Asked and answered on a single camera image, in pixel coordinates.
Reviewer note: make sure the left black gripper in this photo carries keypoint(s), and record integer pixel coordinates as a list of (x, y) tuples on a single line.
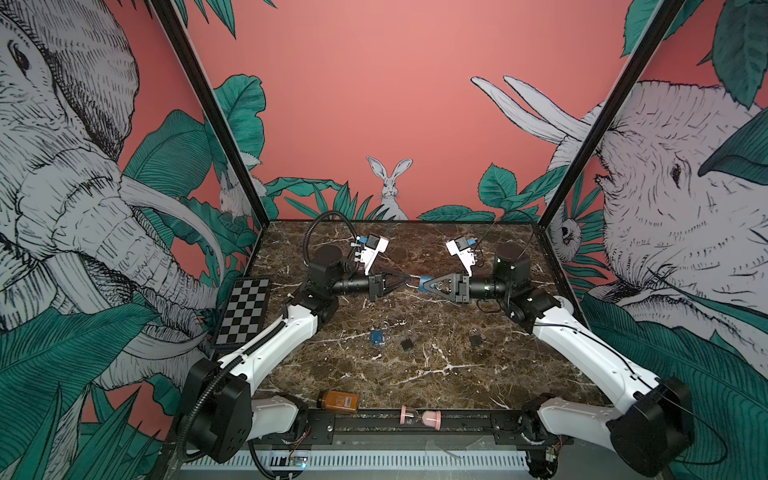
[(378, 283)]

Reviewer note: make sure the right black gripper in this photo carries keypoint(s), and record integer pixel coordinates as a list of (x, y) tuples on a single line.
[(466, 288)]

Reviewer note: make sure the blue padlock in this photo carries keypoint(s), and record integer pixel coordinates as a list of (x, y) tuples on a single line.
[(377, 338), (424, 282)]

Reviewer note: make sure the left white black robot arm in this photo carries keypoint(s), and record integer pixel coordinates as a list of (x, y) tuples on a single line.
[(219, 410)]

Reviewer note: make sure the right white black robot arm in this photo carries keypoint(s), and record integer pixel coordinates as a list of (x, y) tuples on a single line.
[(649, 420)]

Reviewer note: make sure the pink hourglass timer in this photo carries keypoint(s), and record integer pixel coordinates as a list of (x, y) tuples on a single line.
[(424, 418)]

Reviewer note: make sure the amber brown bottle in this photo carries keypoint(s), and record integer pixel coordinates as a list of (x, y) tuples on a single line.
[(339, 402)]

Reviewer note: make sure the black white checkerboard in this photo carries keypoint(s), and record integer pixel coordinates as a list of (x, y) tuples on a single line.
[(244, 313)]

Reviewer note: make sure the white perforated strip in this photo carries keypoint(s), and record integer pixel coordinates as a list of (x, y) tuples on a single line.
[(391, 460)]

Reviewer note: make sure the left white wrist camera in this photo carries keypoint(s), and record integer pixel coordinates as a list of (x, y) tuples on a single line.
[(367, 248)]

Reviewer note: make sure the black mounting rail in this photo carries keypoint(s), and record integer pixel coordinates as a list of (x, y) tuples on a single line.
[(326, 428)]

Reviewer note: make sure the left black frame post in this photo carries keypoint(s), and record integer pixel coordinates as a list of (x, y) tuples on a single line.
[(170, 20)]

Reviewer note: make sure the black frame post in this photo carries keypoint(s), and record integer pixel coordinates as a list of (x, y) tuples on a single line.
[(170, 20), (663, 15)]

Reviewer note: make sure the right black frame post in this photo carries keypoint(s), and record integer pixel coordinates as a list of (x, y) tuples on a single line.
[(663, 15)]

